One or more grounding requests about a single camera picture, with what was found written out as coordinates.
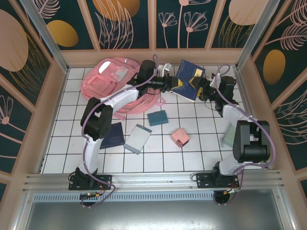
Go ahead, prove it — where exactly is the large dark blue book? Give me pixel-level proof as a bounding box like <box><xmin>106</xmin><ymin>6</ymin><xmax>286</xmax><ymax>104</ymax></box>
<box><xmin>170</xmin><ymin>59</ymin><xmax>206</xmax><ymax>103</ymax></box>

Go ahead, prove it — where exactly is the pink student backpack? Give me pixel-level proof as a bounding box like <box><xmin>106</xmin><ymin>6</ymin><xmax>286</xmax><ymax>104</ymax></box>
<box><xmin>80</xmin><ymin>57</ymin><xmax>166</xmax><ymax>119</ymax></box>

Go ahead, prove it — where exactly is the grey notebook with blue edges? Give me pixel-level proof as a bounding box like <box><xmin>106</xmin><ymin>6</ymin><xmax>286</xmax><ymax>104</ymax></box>
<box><xmin>123</xmin><ymin>124</ymin><xmax>153</xmax><ymax>155</ymax></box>

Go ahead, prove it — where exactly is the small teal book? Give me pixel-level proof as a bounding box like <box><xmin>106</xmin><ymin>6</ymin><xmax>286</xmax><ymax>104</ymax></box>
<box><xmin>147</xmin><ymin>110</ymin><xmax>168</xmax><ymax>127</ymax></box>

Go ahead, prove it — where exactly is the pale green book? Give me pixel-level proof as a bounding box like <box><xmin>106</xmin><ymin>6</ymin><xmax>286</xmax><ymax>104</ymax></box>
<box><xmin>220</xmin><ymin>119</ymin><xmax>237</xmax><ymax>148</ymax></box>

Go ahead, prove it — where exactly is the pink box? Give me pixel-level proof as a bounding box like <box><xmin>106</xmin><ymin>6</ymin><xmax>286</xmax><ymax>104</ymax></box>
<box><xmin>171</xmin><ymin>128</ymin><xmax>190</xmax><ymax>148</ymax></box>

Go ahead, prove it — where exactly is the navy blue notebook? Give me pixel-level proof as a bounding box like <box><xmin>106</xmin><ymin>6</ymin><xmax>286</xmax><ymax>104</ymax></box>
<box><xmin>99</xmin><ymin>122</ymin><xmax>125</xmax><ymax>150</ymax></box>

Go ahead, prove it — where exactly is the grey metal sheet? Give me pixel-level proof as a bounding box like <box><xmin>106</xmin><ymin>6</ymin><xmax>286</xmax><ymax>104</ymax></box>
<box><xmin>12</xmin><ymin>188</ymin><xmax>297</xmax><ymax>230</ymax></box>

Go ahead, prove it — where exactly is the beige enclosure frame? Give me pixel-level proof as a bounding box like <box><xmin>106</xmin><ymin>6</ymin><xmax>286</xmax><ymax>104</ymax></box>
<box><xmin>0</xmin><ymin>0</ymin><xmax>307</xmax><ymax>192</ymax></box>

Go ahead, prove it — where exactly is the dark floral wall panel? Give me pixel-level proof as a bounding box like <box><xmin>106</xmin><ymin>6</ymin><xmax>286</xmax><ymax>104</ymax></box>
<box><xmin>251</xmin><ymin>0</ymin><xmax>307</xmax><ymax>104</ymax></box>
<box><xmin>272</xmin><ymin>91</ymin><xmax>307</xmax><ymax>171</ymax></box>
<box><xmin>44</xmin><ymin>0</ymin><xmax>95</xmax><ymax>50</ymax></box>
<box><xmin>0</xmin><ymin>73</ymin><xmax>33</xmax><ymax>173</ymax></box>
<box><xmin>155</xmin><ymin>0</ymin><xmax>209</xmax><ymax>49</ymax></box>
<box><xmin>0</xmin><ymin>0</ymin><xmax>52</xmax><ymax>106</ymax></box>
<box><xmin>211</xmin><ymin>0</ymin><xmax>261</xmax><ymax>48</ymax></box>
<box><xmin>86</xmin><ymin>0</ymin><xmax>151</xmax><ymax>50</ymax></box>

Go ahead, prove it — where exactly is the aluminium corner post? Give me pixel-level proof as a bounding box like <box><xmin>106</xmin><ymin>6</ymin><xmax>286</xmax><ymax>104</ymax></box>
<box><xmin>234</xmin><ymin>0</ymin><xmax>281</xmax><ymax>71</ymax></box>
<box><xmin>19</xmin><ymin>0</ymin><xmax>70</xmax><ymax>74</ymax></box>

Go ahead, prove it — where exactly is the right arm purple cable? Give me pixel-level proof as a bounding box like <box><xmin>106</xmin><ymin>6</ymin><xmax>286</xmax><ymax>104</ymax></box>
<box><xmin>213</xmin><ymin>64</ymin><xmax>275</xmax><ymax>207</ymax></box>

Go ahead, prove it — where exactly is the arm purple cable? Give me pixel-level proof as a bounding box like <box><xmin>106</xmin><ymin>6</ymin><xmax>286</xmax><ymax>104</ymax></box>
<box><xmin>213</xmin><ymin>64</ymin><xmax>275</xmax><ymax>207</ymax></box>
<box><xmin>80</xmin><ymin>54</ymin><xmax>161</xmax><ymax>209</ymax></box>

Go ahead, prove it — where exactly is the aluminium rail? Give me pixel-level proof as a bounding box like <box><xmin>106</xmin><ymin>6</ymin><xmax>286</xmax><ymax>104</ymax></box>
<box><xmin>23</xmin><ymin>170</ymin><xmax>286</xmax><ymax>192</ymax></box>

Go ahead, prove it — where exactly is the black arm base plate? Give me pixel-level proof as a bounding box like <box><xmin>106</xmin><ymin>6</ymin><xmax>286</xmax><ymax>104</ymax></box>
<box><xmin>68</xmin><ymin>174</ymin><xmax>113</xmax><ymax>191</ymax></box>
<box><xmin>196</xmin><ymin>172</ymin><xmax>240</xmax><ymax>190</ymax></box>

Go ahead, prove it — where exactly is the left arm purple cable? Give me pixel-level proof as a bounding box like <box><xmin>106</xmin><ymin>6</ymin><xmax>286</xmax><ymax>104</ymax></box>
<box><xmin>80</xmin><ymin>54</ymin><xmax>161</xmax><ymax>209</ymax></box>

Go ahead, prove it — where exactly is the perforated grey cable tray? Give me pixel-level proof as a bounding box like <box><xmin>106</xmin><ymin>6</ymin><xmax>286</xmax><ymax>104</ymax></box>
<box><xmin>32</xmin><ymin>193</ymin><xmax>240</xmax><ymax>203</ymax></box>

